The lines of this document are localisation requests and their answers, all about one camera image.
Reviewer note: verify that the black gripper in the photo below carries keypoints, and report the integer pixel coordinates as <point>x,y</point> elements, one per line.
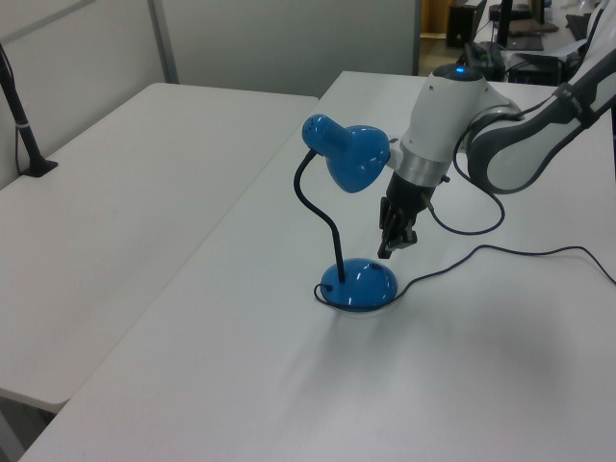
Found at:
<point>406,197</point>

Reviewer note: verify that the blue gooseneck desk lamp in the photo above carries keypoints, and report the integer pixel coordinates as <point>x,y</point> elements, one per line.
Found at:
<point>358,284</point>

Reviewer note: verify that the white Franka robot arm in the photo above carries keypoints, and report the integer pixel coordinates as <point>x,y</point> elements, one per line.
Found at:
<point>443,120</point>

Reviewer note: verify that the black device with green light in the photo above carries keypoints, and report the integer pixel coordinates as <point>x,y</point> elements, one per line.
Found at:
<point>483,60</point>

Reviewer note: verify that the black equipment box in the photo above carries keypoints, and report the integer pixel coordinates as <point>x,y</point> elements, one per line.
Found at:
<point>539,69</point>

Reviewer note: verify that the grey partition panel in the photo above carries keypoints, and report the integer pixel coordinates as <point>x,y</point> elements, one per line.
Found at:
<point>289,43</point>

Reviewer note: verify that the black computer tower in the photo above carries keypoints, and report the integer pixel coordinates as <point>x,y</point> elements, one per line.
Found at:
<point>466,24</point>

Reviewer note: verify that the black monitor stand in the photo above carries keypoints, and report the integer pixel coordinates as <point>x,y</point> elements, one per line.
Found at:
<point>504,21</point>

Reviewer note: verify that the white adjacent table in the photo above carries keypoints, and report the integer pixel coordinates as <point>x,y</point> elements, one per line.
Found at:
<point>120,202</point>

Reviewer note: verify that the aluminium partition post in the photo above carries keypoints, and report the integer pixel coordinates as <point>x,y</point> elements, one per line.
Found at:
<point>162,38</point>

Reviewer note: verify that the black camera pole with clamp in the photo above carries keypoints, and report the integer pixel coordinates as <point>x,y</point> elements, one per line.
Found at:
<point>26,137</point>

